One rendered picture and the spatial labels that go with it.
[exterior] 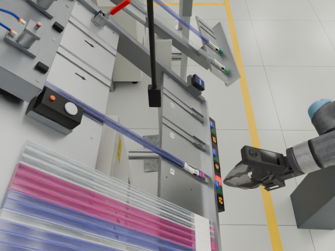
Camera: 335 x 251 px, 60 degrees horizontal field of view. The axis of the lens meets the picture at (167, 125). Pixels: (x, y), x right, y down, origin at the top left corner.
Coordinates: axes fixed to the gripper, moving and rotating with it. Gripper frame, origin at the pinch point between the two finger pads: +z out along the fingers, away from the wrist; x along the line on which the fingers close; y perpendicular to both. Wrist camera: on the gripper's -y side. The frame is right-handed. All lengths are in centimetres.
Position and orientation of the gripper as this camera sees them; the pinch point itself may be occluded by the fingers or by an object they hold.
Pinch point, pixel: (226, 180)
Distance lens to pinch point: 86.4
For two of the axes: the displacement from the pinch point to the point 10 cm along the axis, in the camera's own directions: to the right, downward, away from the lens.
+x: 0.1, -8.0, 6.0
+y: 6.7, 4.5, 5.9
